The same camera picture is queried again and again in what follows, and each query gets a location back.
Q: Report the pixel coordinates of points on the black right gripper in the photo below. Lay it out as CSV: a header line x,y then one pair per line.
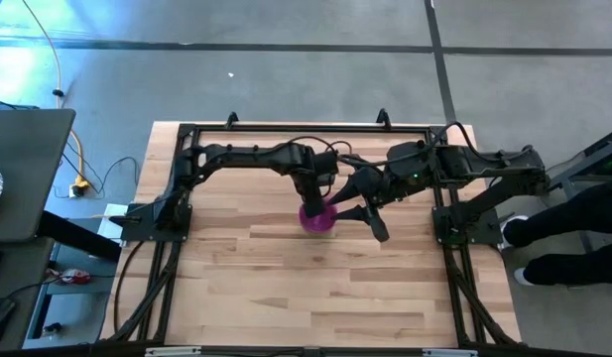
x,y
385,188

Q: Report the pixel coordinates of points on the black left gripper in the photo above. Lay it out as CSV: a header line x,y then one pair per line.
x,y
310,181

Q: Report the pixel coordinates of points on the purple plastic bowl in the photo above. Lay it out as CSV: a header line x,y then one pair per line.
x,y
320,225

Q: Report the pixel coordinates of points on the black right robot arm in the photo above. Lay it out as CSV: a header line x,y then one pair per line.
x,y
464,161

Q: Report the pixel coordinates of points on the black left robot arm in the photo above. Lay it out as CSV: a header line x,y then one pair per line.
x,y
246,156

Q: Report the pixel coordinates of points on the person's white shoe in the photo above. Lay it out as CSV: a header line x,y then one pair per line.
x,y
515,218
517,276

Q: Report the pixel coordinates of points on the white strip label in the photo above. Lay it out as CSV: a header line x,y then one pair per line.
x,y
449,352
171,351

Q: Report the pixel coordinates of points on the white box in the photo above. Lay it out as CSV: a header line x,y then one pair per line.
x,y
107,230

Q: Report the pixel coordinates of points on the person's leg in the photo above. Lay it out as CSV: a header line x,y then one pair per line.
x,y
578,213
573,268

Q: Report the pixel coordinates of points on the yellow power plug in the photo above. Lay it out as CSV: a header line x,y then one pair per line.
x,y
80,187

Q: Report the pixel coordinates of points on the black desk beam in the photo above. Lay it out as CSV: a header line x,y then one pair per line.
x,y
72,235

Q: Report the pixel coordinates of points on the black metal stand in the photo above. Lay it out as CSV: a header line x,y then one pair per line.
x,y
598,154

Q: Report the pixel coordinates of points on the small red object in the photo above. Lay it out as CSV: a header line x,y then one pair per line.
x,y
77,276

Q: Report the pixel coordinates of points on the grey low shelf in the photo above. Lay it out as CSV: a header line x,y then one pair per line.
x,y
72,307

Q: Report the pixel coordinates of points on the grey desk top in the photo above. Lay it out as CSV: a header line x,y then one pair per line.
x,y
28,168

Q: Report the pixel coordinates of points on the small black object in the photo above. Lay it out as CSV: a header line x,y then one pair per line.
x,y
52,327

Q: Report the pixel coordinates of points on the dark grey side table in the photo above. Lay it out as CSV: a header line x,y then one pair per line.
x,y
18,268

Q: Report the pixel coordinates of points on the black computer mouse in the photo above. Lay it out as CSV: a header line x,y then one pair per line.
x,y
0,315

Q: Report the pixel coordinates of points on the black frame clamp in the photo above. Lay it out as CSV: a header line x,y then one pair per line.
x,y
232,119
383,117

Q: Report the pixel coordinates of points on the black metal table frame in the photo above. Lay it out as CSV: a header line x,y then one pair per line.
x,y
266,128

